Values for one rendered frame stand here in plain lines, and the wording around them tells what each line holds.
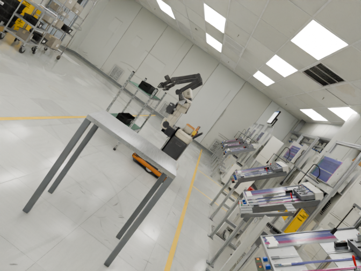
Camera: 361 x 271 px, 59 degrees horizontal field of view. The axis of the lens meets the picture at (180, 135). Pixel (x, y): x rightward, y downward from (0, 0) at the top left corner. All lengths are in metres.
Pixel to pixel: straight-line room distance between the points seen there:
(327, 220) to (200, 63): 9.43
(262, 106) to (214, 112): 1.81
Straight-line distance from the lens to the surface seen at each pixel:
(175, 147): 4.72
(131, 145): 2.10
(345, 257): 2.37
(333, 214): 3.62
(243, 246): 3.18
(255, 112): 12.18
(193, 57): 12.27
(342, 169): 3.53
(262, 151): 8.11
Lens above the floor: 1.27
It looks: 6 degrees down
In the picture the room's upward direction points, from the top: 36 degrees clockwise
